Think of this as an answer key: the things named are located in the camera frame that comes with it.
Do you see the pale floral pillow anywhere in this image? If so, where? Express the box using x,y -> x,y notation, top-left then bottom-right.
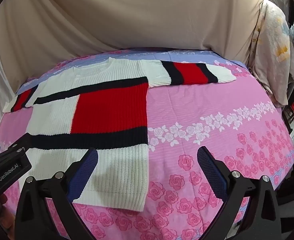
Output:
247,0 -> 294,108

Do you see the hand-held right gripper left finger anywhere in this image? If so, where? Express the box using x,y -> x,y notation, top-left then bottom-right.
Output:
16,148 -> 99,240

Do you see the white red navy knit sweater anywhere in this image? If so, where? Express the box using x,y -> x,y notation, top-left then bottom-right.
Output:
2,57 -> 237,212

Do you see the beige backdrop cloth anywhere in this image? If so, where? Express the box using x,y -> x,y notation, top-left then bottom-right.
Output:
0,0 -> 271,87

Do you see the pink floral bed sheet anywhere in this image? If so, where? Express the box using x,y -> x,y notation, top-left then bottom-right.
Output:
0,47 -> 294,240

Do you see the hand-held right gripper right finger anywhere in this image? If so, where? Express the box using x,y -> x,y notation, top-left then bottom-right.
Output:
197,146 -> 280,240

